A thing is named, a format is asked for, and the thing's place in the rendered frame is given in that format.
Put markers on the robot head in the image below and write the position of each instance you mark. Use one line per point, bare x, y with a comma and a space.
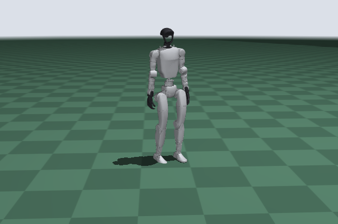
165, 33

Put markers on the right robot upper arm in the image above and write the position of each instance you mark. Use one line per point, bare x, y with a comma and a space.
153, 56

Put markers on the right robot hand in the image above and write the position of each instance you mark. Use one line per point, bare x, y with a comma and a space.
150, 100

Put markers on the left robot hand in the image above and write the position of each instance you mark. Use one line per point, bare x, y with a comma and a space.
187, 95

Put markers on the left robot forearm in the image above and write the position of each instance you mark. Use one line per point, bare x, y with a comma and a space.
184, 80

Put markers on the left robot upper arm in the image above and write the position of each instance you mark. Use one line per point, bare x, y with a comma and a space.
182, 68

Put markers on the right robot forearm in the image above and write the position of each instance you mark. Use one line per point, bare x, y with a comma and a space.
151, 83

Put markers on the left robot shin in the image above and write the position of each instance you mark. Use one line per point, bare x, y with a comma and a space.
179, 135

